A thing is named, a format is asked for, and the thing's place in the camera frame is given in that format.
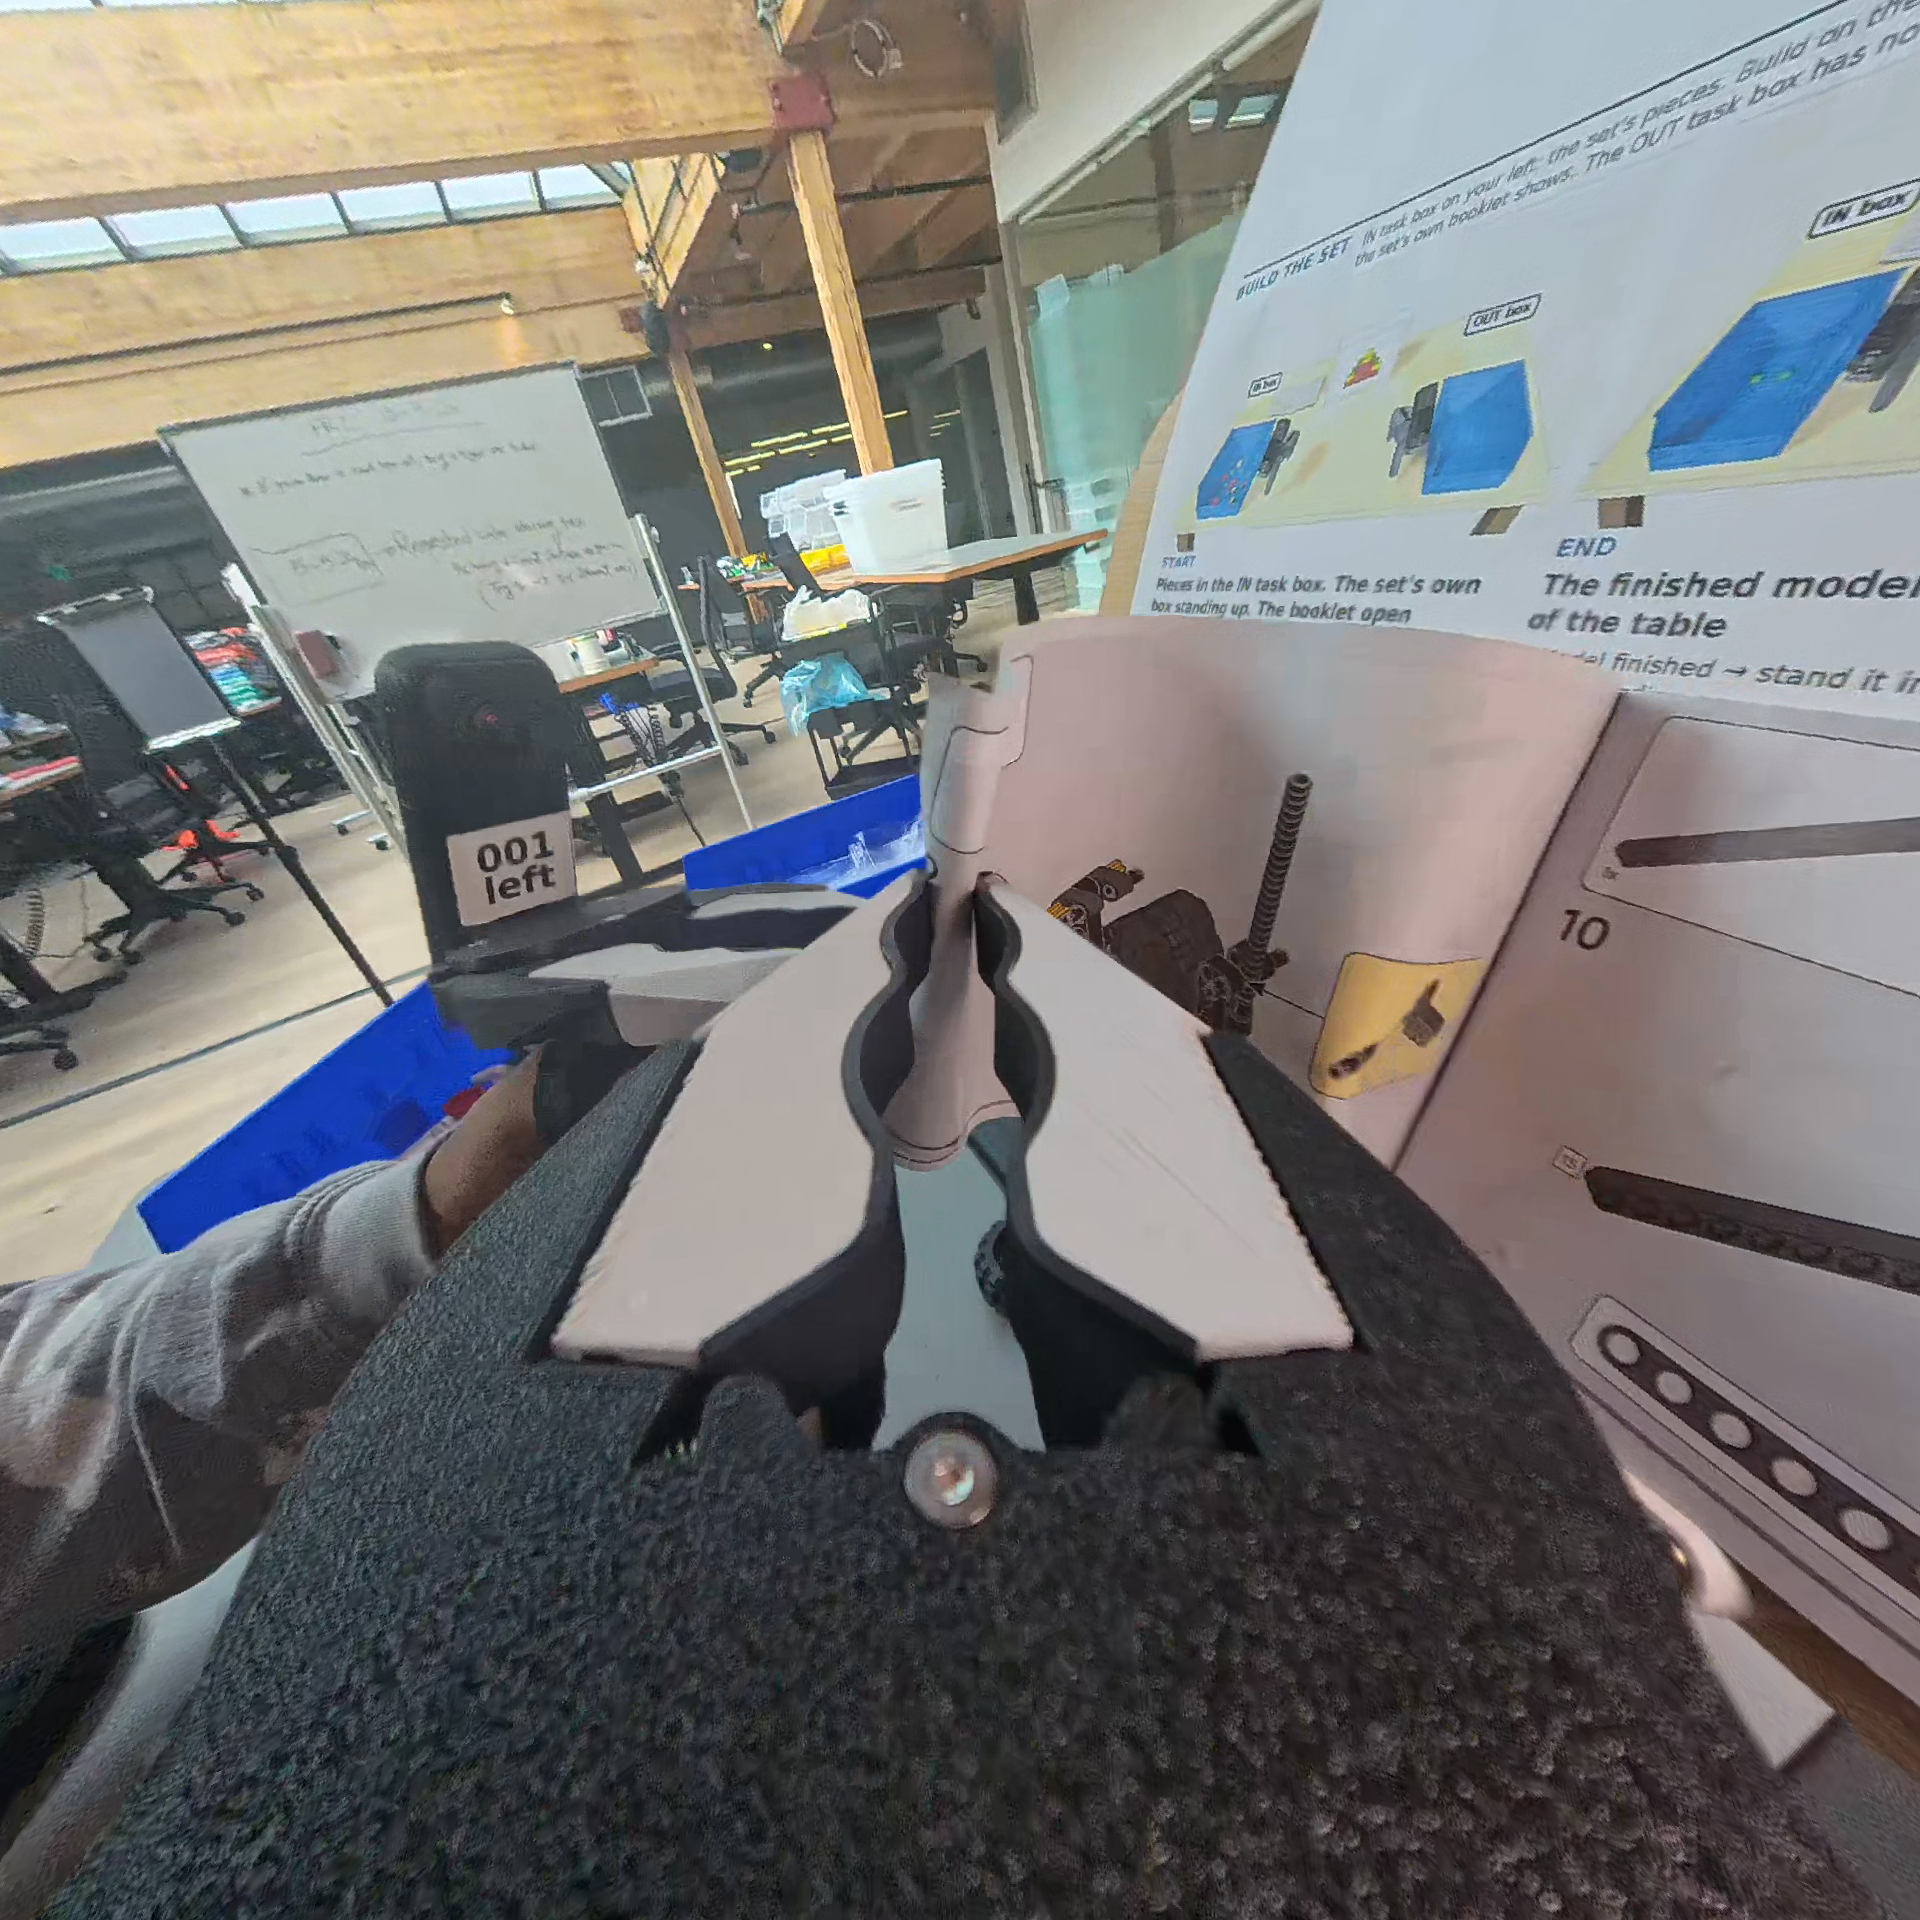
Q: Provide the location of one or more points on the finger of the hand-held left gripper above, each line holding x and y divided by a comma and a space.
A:
780, 906
661, 991

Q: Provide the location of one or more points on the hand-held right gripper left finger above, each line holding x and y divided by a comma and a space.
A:
734, 1185

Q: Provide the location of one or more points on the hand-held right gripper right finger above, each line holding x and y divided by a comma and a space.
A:
1170, 1185

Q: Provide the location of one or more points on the building instruction booklet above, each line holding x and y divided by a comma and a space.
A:
1350, 781

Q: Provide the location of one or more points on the person's left forearm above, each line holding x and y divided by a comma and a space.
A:
182, 1349

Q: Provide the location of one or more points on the person's left hand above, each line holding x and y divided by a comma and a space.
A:
480, 1149

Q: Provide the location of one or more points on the clear plastic bags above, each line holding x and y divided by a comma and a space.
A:
863, 855

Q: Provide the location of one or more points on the black office chair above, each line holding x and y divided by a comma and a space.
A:
31, 974
149, 839
878, 735
705, 676

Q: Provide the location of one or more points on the blue plastic bag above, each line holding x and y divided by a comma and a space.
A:
822, 693

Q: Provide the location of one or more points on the whiteboard on stand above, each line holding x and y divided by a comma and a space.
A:
422, 524

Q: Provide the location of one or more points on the screen on black tripod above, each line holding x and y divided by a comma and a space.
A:
135, 668

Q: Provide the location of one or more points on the blue plastic bin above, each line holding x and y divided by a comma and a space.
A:
301, 1125

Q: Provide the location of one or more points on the wooden top table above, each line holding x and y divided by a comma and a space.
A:
975, 558

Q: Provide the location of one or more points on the white storage box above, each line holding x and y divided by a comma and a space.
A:
886, 510

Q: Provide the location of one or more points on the light wooden poster board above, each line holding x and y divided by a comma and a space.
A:
1125, 564

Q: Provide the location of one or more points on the white instruction poster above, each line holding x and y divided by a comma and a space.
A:
1500, 225

